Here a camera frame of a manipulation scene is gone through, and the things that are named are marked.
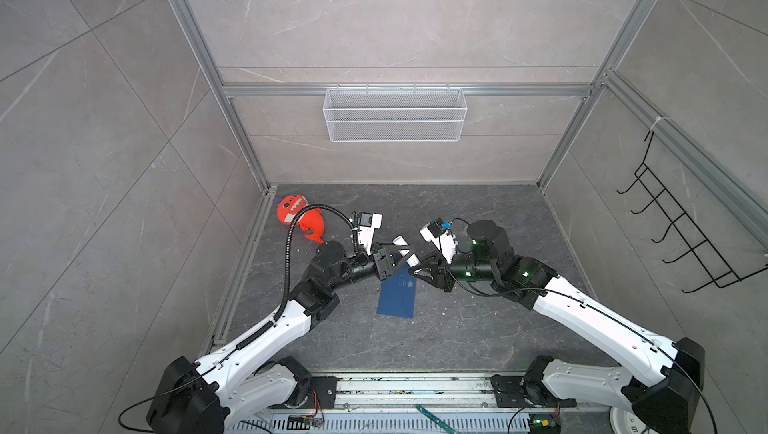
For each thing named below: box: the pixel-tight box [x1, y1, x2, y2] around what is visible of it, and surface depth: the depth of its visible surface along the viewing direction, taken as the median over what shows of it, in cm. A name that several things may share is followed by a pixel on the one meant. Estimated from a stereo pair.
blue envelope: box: [377, 263, 417, 319], surface depth 92 cm
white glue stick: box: [392, 235, 421, 267], surface depth 66 cm
